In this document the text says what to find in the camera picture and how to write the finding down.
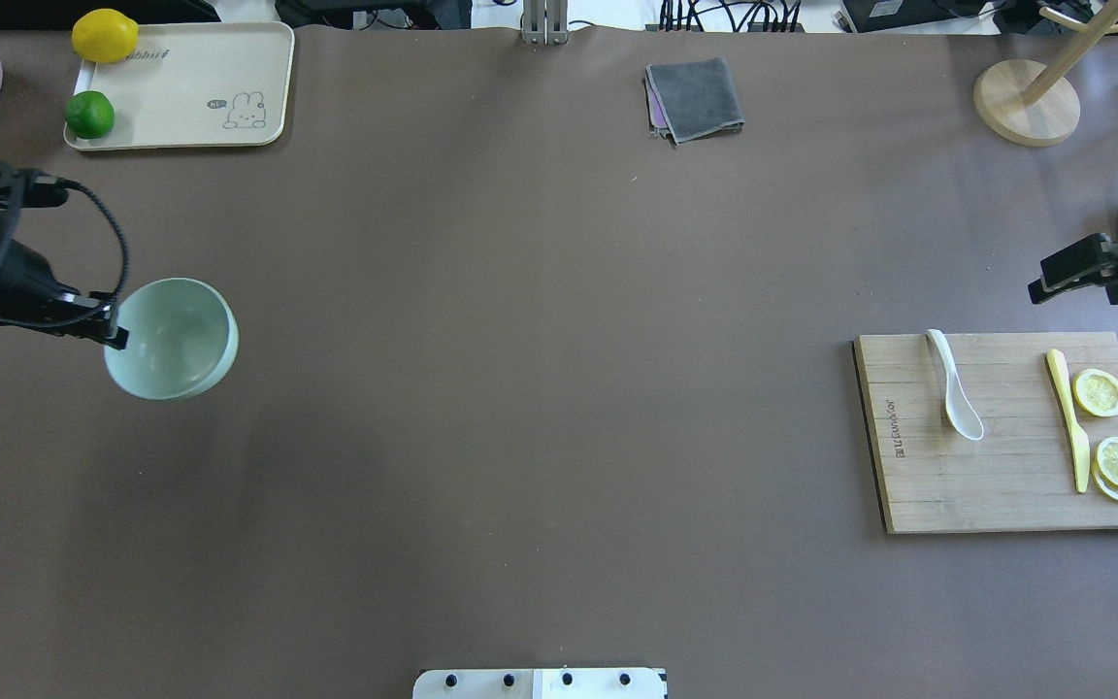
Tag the grey folded cloth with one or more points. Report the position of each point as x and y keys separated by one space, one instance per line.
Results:
x=691 y=100

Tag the bamboo cutting board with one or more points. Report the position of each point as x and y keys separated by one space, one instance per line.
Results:
x=1019 y=477

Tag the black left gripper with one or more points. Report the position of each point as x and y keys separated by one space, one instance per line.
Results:
x=17 y=273

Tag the pale green bowl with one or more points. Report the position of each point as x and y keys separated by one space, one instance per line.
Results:
x=182 y=339

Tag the beige rabbit tray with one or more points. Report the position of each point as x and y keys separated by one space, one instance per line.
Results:
x=195 y=85

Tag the wooden mug tree stand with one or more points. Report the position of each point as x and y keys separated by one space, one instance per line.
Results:
x=1032 y=104

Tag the white ceramic spoon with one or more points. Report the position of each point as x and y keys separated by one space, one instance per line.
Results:
x=962 y=416

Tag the yellow plastic knife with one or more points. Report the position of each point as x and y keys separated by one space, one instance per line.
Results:
x=1079 y=443

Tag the yellow lemon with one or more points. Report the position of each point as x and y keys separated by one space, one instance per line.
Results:
x=104 y=35

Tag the upper lemon slice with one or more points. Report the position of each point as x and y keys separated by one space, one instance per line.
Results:
x=1096 y=392

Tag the green lime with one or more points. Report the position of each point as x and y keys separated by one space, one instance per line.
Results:
x=90 y=115

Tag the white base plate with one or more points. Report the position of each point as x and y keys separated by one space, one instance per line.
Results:
x=561 y=682

